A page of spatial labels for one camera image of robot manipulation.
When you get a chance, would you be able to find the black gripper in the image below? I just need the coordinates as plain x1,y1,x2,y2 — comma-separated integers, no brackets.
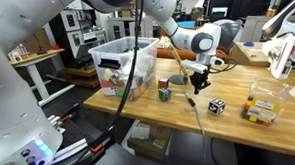
190,69,212,95

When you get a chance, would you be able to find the black inline lamp switch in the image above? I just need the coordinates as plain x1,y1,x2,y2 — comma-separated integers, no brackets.
186,97,197,108

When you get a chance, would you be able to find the black white marker cube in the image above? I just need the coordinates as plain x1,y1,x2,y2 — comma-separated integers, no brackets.
207,97,227,116

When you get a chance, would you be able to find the Rubik's cube with marker stickers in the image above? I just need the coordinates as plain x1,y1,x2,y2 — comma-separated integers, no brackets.
158,87,172,103

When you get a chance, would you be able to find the orange and white Rubik's cube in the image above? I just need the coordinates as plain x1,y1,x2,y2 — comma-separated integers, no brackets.
157,77,170,90

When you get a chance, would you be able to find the tan box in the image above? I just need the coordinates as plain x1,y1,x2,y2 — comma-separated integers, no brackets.
232,40,273,68

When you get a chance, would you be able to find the colourful wooden block puzzle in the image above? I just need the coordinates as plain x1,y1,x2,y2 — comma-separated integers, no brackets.
241,94,281,127

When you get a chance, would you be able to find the clear plastic storage bin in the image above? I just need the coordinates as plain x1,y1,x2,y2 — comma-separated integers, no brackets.
86,34,160,103

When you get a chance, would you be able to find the clear plastic jar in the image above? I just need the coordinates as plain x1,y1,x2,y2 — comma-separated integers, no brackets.
241,76,291,128

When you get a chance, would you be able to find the cardboard box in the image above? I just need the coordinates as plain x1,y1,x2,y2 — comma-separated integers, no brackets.
126,120,174,162

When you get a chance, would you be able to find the computer monitor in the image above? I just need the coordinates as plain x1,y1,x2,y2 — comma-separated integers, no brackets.
209,5,230,19

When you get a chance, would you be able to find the wooden low shelf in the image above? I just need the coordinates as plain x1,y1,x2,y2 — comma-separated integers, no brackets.
64,65,102,89

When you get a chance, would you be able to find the white lab cabinet machine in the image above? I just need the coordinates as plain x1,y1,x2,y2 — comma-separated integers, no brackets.
57,8,109,59

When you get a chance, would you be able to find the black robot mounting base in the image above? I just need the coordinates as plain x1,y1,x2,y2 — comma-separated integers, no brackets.
45,102,144,165

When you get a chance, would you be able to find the white side table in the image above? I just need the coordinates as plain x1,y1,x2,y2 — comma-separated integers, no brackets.
5,45,78,108

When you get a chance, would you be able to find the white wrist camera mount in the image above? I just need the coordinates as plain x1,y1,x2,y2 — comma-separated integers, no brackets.
180,59,209,75

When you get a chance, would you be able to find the black hanging robot cable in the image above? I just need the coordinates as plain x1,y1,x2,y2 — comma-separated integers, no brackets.
87,0,145,156

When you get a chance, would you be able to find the white articulated camera arm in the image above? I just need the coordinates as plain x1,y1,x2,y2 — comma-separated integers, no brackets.
259,0,295,82

